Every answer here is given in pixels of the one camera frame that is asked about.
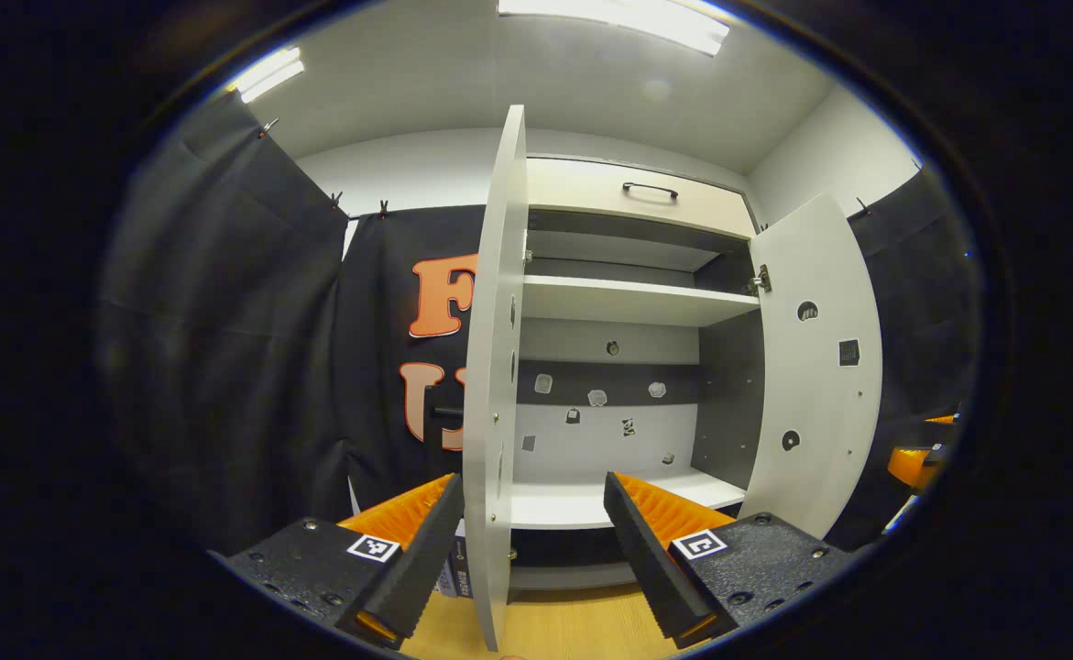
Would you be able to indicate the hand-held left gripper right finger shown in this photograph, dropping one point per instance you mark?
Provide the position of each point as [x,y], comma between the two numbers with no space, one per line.
[651,568]

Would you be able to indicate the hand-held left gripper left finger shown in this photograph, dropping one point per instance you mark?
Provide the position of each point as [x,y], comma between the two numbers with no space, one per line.
[417,568]

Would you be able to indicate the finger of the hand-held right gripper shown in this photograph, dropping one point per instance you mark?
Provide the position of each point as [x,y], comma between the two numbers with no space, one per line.
[941,420]
[907,465]

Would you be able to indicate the beige cabinet door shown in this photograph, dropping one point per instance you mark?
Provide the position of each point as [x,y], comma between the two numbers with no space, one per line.
[820,412]
[490,367]

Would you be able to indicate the beige double-door shoe cabinet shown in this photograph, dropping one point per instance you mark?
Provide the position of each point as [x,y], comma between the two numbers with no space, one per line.
[728,403]

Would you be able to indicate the white cabinet shelf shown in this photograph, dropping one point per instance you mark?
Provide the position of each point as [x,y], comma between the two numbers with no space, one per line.
[628,301]
[554,504]

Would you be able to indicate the beige cabinet drawer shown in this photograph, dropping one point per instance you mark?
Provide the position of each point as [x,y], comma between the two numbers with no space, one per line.
[582,188]

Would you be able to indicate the black backdrop cloth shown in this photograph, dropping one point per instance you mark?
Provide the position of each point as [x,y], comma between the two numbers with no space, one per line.
[224,367]

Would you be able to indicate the small ceiling light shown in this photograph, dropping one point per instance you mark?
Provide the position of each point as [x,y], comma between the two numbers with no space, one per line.
[266,75]

